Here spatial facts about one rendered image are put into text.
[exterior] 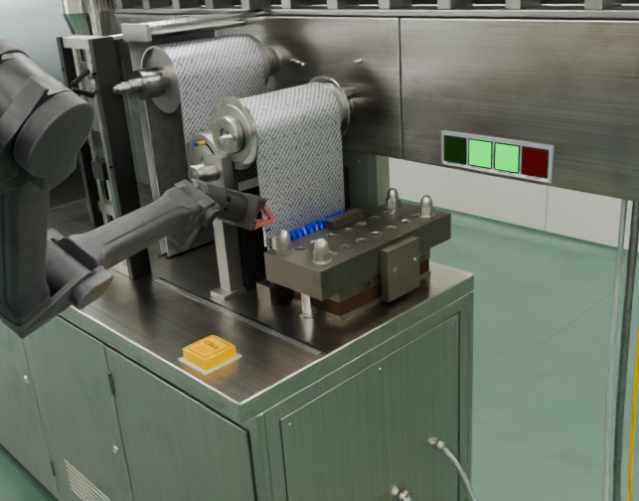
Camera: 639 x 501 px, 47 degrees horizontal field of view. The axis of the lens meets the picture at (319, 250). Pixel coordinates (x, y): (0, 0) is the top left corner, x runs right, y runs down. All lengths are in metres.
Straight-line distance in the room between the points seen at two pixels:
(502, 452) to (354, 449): 1.17
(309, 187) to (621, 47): 0.66
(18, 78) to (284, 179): 0.93
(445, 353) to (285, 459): 0.47
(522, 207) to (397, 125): 2.77
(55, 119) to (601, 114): 0.98
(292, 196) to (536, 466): 1.39
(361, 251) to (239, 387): 0.36
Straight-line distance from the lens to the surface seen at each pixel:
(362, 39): 1.67
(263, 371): 1.32
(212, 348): 1.36
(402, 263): 1.51
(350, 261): 1.42
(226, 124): 1.48
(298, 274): 1.41
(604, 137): 1.38
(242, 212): 1.43
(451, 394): 1.73
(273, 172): 1.50
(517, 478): 2.52
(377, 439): 1.56
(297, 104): 1.54
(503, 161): 1.48
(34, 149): 0.64
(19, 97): 0.64
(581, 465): 2.61
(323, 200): 1.61
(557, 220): 4.27
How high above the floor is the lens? 1.57
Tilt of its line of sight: 22 degrees down
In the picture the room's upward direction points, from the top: 4 degrees counter-clockwise
